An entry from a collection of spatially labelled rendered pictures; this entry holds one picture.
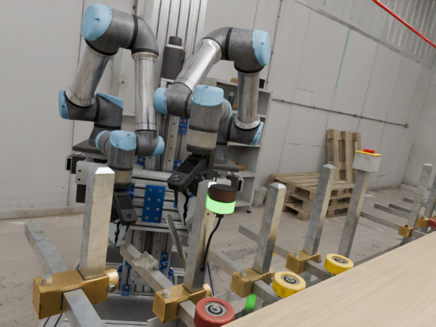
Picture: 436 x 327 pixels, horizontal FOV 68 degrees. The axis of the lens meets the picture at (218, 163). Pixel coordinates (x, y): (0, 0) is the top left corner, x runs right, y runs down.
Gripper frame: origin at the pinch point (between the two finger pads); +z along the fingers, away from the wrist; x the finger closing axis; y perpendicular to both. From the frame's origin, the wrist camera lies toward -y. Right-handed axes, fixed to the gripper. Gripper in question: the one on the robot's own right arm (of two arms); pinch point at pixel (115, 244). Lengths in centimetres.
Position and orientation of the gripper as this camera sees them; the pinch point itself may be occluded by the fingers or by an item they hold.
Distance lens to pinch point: 109.9
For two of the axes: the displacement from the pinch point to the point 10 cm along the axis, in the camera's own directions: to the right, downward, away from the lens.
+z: -1.6, 9.7, 1.8
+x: -7.5, 0.0, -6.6
